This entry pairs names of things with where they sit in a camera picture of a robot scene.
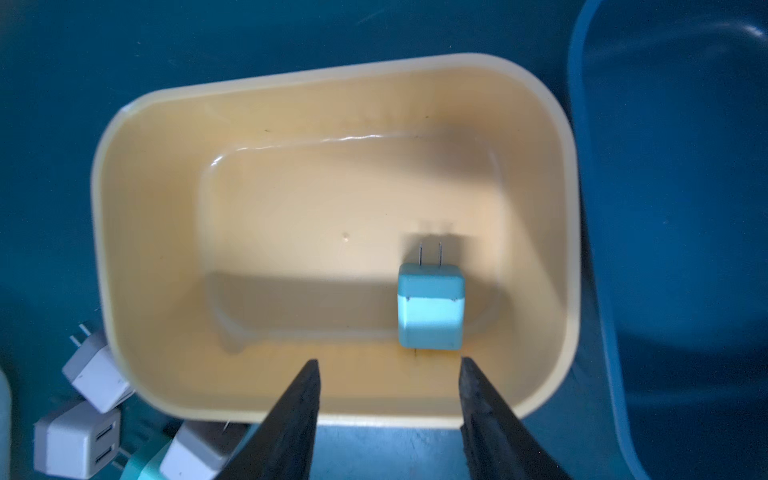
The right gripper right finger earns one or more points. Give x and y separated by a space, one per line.
496 443

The yellow storage box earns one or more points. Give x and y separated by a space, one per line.
245 227

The green plug upper left cluster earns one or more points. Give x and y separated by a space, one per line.
144 463

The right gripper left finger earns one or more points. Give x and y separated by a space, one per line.
283 443

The blue storage box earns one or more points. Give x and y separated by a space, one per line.
669 108

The green plug isolated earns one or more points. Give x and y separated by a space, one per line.
431 297

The pink plug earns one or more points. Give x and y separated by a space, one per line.
201 449
76 441
94 373

